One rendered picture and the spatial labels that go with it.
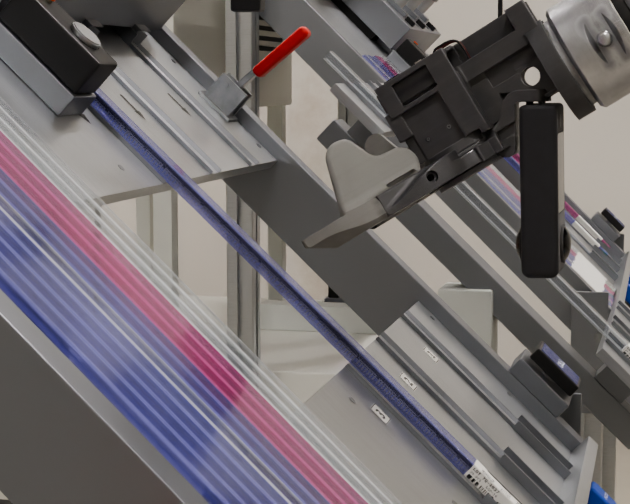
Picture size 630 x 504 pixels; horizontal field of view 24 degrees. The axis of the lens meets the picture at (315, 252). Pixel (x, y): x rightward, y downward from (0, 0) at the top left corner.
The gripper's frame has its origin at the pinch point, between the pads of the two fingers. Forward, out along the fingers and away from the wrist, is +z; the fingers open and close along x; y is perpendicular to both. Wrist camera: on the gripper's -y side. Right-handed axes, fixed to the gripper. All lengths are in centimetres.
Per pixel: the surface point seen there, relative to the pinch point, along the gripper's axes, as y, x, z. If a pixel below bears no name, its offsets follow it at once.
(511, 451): -20.5, -12.2, -0.6
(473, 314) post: -13, -59, 5
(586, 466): -25.9, -20.4, -3.6
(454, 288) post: -10, -59, 6
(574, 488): -25.6, -13.8, -3.1
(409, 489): -15.8, 10.1, 1.4
